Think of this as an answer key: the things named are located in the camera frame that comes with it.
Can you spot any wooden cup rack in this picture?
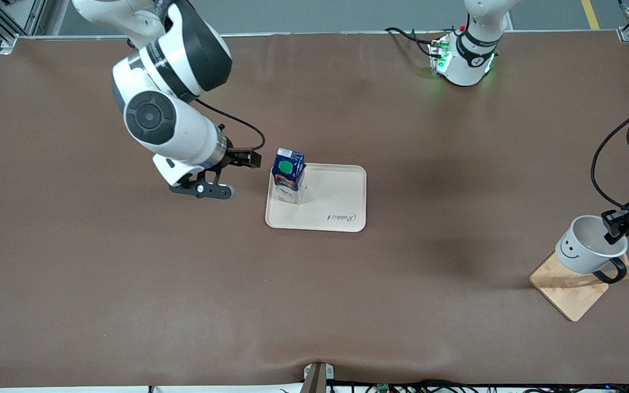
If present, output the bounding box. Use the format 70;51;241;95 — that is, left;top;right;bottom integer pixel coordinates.
529;250;629;323

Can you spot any blue white milk carton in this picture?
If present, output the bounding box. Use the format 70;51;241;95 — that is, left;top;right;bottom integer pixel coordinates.
271;147;308;205

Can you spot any black cable at arm base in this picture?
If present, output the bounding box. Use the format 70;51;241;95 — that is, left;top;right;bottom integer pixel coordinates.
384;26;446;58

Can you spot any brown table cover sheet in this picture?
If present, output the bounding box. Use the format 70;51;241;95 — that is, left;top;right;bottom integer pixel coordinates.
0;30;629;389

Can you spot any white smiley mug black handle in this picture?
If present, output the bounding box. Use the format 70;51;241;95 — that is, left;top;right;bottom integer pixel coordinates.
555;215;629;285

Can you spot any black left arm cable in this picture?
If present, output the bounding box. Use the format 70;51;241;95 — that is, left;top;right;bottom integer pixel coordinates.
590;108;629;212

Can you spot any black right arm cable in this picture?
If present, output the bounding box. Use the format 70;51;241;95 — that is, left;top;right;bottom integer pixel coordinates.
194;97;266;151

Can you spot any beige plastic tray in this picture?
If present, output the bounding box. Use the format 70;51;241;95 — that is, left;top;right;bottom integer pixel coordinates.
265;163;367;233

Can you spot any metal bracket with wooden post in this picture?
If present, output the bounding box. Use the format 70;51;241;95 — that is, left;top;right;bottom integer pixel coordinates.
302;362;335;393

